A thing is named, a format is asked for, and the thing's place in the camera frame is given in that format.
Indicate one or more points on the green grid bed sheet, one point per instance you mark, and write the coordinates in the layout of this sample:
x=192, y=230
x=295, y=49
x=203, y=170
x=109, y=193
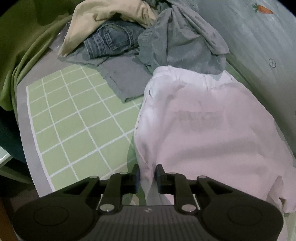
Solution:
x=69, y=115

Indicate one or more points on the light blue carrot-print duvet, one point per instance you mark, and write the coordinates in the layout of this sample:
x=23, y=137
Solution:
x=254, y=46

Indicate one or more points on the grey ribbed garment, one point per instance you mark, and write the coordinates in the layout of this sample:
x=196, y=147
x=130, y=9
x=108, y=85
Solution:
x=180, y=39

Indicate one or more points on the white t-shirt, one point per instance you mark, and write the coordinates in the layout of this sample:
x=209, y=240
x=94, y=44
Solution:
x=196, y=139

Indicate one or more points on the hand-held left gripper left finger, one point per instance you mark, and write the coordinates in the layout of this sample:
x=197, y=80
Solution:
x=138, y=177

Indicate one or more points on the dark teal cloth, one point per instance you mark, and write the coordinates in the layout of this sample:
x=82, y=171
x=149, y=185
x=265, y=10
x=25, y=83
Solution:
x=11, y=134

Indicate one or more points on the blue denim jeans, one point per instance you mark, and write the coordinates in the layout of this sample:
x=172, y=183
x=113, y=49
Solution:
x=108, y=39

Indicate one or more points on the flat grey garment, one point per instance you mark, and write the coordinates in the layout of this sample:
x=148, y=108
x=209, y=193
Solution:
x=124, y=76

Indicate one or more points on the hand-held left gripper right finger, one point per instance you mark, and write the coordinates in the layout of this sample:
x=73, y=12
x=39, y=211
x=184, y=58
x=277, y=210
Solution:
x=159, y=176

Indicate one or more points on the green curtain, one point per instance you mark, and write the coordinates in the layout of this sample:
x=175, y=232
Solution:
x=18, y=46

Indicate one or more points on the clear plastic bag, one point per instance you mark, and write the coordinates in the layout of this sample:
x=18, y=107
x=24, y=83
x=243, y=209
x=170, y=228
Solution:
x=58, y=44

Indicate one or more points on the cream garment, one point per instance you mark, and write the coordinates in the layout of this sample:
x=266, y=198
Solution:
x=92, y=14

